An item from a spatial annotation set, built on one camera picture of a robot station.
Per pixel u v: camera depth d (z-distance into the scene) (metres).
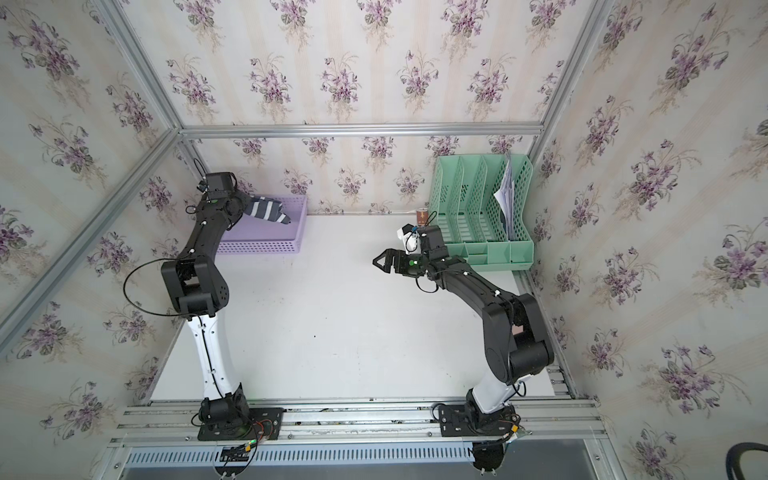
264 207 1.01
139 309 0.51
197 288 0.60
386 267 0.78
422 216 1.19
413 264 0.77
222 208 0.74
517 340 0.46
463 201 1.24
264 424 0.72
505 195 0.90
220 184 0.79
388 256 0.78
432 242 0.70
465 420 0.73
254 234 1.01
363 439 0.72
